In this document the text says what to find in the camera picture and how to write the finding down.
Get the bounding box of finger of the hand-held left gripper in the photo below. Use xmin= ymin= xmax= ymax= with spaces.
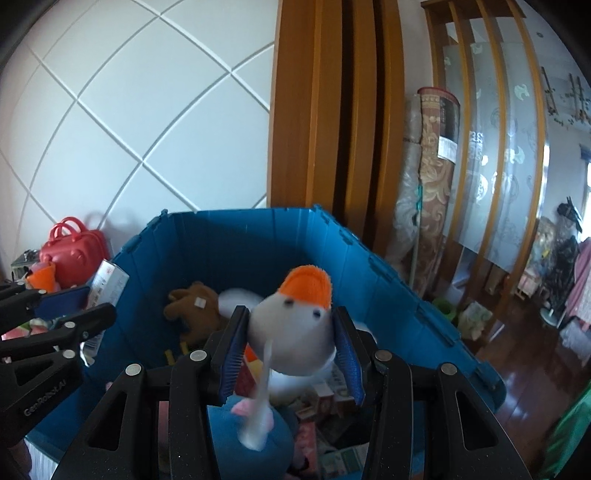
xmin=0 ymin=302 xmax=117 ymax=367
xmin=0 ymin=281 xmax=91 ymax=324

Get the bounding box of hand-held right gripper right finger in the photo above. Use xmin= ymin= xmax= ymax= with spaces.
xmin=332 ymin=306 xmax=533 ymax=480

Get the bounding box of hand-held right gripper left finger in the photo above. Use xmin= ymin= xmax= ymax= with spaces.
xmin=50 ymin=305 xmax=250 ymax=480

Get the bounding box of white duck plush orange beak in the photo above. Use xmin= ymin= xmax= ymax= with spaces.
xmin=217 ymin=264 xmax=384 ymax=451

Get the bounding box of blue plastic storage box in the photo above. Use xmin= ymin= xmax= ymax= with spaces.
xmin=25 ymin=205 xmax=507 ymax=480

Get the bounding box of orange cone plush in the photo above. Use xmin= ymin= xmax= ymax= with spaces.
xmin=25 ymin=263 xmax=61 ymax=293

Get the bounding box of red toy suitcase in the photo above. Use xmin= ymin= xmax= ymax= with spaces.
xmin=39 ymin=217 xmax=112 ymax=289

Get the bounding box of white carton box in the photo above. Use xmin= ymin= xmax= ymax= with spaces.
xmin=81 ymin=259 xmax=130 ymax=366

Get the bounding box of pile of small cartons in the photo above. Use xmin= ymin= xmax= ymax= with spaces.
xmin=238 ymin=364 xmax=372 ymax=480

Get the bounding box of small metal box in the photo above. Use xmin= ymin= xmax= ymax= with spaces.
xmin=10 ymin=249 xmax=43 ymax=282

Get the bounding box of brown plush toy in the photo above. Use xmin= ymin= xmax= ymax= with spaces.
xmin=164 ymin=281 xmax=230 ymax=348

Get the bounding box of pink pig plush blue dress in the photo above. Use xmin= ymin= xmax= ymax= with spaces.
xmin=207 ymin=396 xmax=296 ymax=480

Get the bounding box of green plastic pot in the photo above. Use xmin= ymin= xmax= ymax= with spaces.
xmin=433 ymin=297 xmax=459 ymax=325

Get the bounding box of clear plastic bag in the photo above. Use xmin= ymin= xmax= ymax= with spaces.
xmin=457 ymin=300 xmax=494 ymax=343

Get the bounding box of rolled grey patterned carpet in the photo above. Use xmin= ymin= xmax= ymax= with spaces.
xmin=385 ymin=92 xmax=424 ymax=278

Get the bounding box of rolled red patterned carpet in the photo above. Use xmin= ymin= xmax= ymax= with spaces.
xmin=413 ymin=86 xmax=462 ymax=302

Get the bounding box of green cloth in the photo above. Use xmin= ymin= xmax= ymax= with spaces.
xmin=537 ymin=383 xmax=591 ymax=480

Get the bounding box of clothes rack with garments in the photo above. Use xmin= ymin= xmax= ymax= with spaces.
xmin=538 ymin=198 xmax=591 ymax=344

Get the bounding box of wooden frosted glass screen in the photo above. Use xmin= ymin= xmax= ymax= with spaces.
xmin=420 ymin=0 xmax=551 ymax=298

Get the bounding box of wooden door frame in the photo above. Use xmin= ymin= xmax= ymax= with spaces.
xmin=267 ymin=0 xmax=408 ymax=259

